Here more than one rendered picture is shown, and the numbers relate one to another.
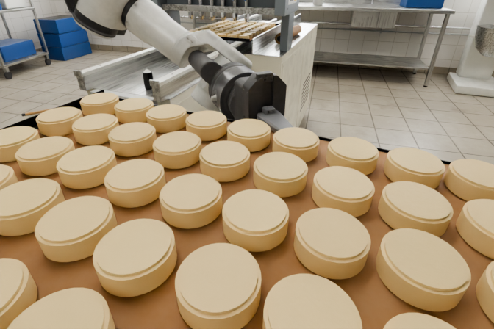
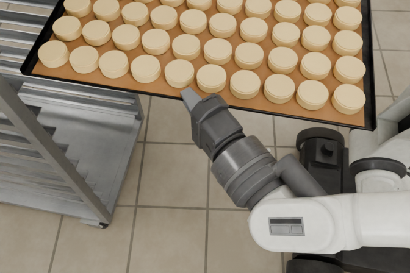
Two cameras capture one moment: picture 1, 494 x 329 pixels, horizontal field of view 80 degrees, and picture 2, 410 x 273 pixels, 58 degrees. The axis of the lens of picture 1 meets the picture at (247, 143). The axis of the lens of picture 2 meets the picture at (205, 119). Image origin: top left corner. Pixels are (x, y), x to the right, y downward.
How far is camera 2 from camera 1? 76 cm
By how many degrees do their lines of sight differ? 91
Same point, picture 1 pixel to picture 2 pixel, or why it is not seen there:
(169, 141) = (253, 50)
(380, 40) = not seen: outside the picture
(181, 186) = (227, 22)
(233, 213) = (201, 14)
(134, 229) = (233, 2)
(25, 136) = (338, 40)
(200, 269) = not seen: outside the picture
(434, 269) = (133, 7)
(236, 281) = not seen: outside the picture
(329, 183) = (162, 35)
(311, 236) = (171, 10)
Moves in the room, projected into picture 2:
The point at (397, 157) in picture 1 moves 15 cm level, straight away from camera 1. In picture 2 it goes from (122, 60) to (80, 132)
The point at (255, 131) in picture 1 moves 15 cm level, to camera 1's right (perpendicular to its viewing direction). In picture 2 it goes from (205, 70) to (116, 86)
